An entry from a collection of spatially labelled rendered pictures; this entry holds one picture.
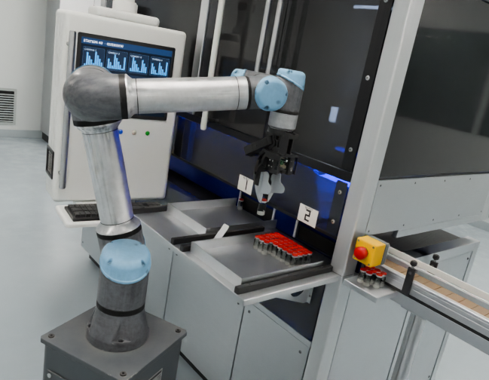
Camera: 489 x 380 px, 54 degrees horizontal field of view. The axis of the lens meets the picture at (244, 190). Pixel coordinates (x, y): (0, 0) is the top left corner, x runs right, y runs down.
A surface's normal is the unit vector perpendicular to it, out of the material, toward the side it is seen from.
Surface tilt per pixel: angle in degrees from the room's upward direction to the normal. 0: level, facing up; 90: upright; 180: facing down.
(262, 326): 90
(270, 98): 90
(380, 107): 90
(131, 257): 7
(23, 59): 90
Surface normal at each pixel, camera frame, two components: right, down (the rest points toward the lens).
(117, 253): 0.20, -0.90
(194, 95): 0.25, 0.22
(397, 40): -0.76, 0.05
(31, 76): 0.62, 0.32
